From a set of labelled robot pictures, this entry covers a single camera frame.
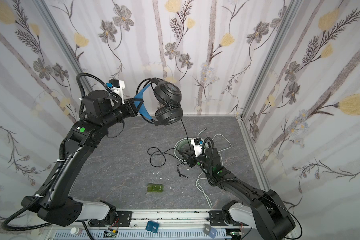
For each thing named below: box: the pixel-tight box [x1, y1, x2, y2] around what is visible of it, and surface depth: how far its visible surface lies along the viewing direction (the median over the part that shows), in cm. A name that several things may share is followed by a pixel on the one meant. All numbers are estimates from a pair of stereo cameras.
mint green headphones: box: [173, 137, 195, 163], surface depth 97 cm
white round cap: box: [70, 227, 80, 235], surface depth 69 cm
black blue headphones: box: [134, 77, 184, 126], surface depth 50 cm
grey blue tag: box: [203, 223, 217, 239], surface depth 71 cm
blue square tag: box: [145, 220, 159, 233], surface depth 72 cm
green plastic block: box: [147, 183, 164, 193], surface depth 84 cm
